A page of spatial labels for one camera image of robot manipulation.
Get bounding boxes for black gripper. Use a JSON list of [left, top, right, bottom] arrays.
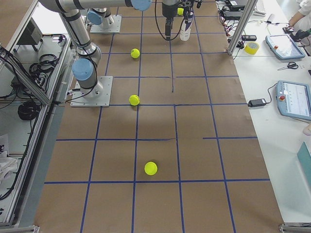
[[178, 0, 202, 23], [162, 0, 179, 40]]

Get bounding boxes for white blue tennis ball can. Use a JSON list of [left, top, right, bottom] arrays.
[[180, 8, 194, 41]]

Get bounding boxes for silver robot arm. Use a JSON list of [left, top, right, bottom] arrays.
[[40, 0, 152, 99], [87, 0, 202, 32]]

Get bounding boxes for tennis ball front Roland Garros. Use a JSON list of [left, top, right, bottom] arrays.
[[177, 8, 184, 16]]

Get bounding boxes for tennis ball near base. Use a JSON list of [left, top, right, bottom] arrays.
[[144, 161, 158, 176], [130, 48, 140, 59]]

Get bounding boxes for tennis ball centre back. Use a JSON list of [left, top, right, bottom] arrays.
[[129, 95, 140, 106]]

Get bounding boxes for black remote phone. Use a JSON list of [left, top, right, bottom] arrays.
[[241, 35, 257, 41]]

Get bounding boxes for yellow tape roll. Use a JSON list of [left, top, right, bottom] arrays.
[[244, 42, 259, 55]]

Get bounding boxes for far blue teach pendant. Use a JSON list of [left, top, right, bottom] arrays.
[[265, 34, 305, 60]]

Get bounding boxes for blue teach pendant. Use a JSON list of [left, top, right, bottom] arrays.
[[265, 34, 305, 60], [276, 81, 311, 120]]

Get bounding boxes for black power adapter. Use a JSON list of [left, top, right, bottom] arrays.
[[247, 98, 267, 107]]

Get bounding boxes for black scissors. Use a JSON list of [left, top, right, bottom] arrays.
[[277, 62, 299, 70]]

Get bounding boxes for near blue teach pendant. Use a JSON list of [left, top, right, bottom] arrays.
[[276, 81, 311, 120]]

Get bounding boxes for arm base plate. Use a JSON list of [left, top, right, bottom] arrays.
[[70, 76, 113, 107], [89, 15, 122, 34]]

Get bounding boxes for aluminium frame post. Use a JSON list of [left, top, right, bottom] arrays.
[[227, 0, 257, 55]]

